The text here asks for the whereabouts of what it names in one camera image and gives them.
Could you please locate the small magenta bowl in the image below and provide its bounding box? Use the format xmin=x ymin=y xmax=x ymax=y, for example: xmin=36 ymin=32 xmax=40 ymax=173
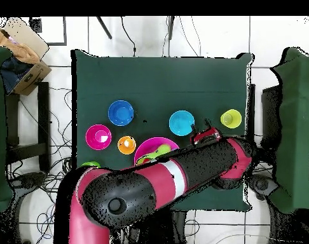
xmin=85 ymin=123 xmax=113 ymax=151

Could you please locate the black floor cable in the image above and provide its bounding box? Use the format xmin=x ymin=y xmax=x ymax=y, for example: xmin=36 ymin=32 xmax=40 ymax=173
xmin=120 ymin=16 xmax=137 ymax=57

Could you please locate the small blue bowl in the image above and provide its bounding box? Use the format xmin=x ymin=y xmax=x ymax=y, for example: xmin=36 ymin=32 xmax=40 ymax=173
xmin=107 ymin=99 xmax=135 ymax=127

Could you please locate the small cyan bowl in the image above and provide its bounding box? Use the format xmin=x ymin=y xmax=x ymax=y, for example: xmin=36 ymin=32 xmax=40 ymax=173
xmin=168 ymin=109 xmax=196 ymax=137

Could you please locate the dark green tablecloth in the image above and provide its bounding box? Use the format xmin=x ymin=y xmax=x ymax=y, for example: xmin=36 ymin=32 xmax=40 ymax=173
xmin=71 ymin=49 xmax=254 ymax=212

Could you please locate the cardboard box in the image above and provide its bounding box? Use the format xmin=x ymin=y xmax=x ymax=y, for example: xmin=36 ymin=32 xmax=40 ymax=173
xmin=0 ymin=17 xmax=53 ymax=97

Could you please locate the rounded green cup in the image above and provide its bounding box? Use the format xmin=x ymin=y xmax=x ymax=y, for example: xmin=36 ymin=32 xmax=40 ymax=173
xmin=154 ymin=144 xmax=172 ymax=158

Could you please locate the yellow cup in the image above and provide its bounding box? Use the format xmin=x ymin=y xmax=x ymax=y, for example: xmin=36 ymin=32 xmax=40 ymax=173
xmin=219 ymin=109 xmax=242 ymax=130

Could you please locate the grey chair base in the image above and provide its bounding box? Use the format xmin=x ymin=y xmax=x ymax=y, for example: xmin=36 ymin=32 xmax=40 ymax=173
xmin=248 ymin=173 xmax=280 ymax=201
xmin=9 ymin=171 xmax=47 ymax=190

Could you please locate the black floor frame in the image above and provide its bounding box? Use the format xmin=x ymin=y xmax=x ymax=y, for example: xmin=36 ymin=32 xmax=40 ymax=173
xmin=29 ymin=16 xmax=68 ymax=46

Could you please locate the orange cup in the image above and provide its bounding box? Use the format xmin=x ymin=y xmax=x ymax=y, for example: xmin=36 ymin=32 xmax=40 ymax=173
xmin=117 ymin=135 xmax=137 ymax=155

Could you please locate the black stool frame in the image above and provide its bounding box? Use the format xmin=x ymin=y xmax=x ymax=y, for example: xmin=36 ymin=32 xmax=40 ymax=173
xmin=5 ymin=81 xmax=52 ymax=173

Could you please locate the black tripod leg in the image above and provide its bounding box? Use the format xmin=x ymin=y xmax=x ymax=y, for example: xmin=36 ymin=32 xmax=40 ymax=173
xmin=167 ymin=16 xmax=175 ymax=41
xmin=95 ymin=16 xmax=113 ymax=40

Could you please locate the large green bowl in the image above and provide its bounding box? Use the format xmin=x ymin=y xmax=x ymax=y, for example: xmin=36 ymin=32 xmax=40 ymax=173
xmin=135 ymin=152 xmax=165 ymax=165

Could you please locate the black box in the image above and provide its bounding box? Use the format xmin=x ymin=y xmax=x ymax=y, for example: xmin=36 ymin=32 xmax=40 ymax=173
xmin=261 ymin=85 xmax=282 ymax=148

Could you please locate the large pink bowl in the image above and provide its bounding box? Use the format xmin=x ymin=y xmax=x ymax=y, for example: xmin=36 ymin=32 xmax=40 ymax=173
xmin=133 ymin=137 xmax=180 ymax=166

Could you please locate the tall green cup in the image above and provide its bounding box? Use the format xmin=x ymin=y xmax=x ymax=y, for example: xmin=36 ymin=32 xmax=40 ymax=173
xmin=80 ymin=161 xmax=102 ymax=168

